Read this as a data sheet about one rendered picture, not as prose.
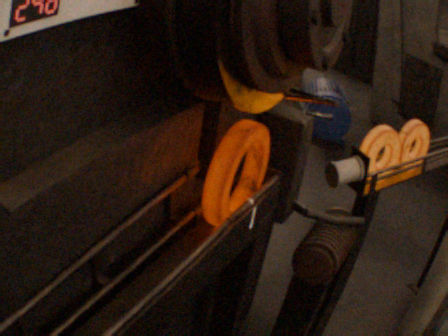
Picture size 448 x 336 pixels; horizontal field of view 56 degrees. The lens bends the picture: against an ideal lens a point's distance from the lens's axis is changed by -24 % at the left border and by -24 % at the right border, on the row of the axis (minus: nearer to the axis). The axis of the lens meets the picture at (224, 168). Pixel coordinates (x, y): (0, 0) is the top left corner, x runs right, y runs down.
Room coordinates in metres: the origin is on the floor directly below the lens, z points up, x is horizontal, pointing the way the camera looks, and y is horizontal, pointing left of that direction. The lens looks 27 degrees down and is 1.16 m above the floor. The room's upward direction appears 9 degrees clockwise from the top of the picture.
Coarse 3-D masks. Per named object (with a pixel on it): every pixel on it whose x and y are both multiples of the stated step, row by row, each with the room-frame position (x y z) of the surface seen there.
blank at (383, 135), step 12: (372, 132) 1.10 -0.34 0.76; (384, 132) 1.10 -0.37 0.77; (396, 132) 1.13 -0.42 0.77; (372, 144) 1.08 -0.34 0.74; (384, 144) 1.10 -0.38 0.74; (396, 144) 1.13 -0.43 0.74; (372, 156) 1.08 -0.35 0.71; (384, 156) 1.14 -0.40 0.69; (396, 156) 1.14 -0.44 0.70; (372, 168) 1.09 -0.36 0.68
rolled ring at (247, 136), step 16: (240, 128) 0.78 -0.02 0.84; (256, 128) 0.80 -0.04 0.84; (224, 144) 0.75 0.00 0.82; (240, 144) 0.75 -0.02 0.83; (256, 144) 0.83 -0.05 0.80; (224, 160) 0.73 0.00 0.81; (240, 160) 0.76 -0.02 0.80; (256, 160) 0.85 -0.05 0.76; (208, 176) 0.73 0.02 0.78; (224, 176) 0.72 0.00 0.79; (240, 176) 0.86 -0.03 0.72; (256, 176) 0.85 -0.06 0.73; (208, 192) 0.72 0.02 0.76; (224, 192) 0.72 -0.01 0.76; (240, 192) 0.83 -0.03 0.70; (208, 208) 0.72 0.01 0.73; (224, 208) 0.73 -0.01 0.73
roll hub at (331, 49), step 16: (288, 0) 0.64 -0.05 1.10; (304, 0) 0.63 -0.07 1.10; (320, 0) 0.70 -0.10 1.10; (336, 0) 0.72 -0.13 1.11; (352, 0) 0.87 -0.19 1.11; (288, 16) 0.64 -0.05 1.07; (304, 16) 0.63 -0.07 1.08; (336, 16) 0.73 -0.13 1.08; (288, 32) 0.66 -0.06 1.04; (304, 32) 0.64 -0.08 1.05; (320, 32) 0.72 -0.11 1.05; (336, 32) 0.82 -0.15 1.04; (288, 48) 0.68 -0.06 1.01; (304, 48) 0.66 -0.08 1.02; (320, 48) 0.70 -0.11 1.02; (336, 48) 0.79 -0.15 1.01; (304, 64) 0.71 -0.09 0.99; (320, 64) 0.71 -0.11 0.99
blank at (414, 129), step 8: (416, 120) 1.21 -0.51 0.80; (408, 128) 1.17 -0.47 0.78; (416, 128) 1.18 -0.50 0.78; (424, 128) 1.20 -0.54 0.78; (400, 136) 1.17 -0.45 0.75; (408, 136) 1.16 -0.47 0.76; (416, 136) 1.18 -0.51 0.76; (424, 136) 1.21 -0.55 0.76; (408, 144) 1.16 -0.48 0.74; (416, 144) 1.23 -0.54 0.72; (424, 144) 1.21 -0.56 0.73; (408, 152) 1.17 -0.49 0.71; (416, 152) 1.21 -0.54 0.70; (424, 152) 1.22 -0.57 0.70; (400, 160) 1.15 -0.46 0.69
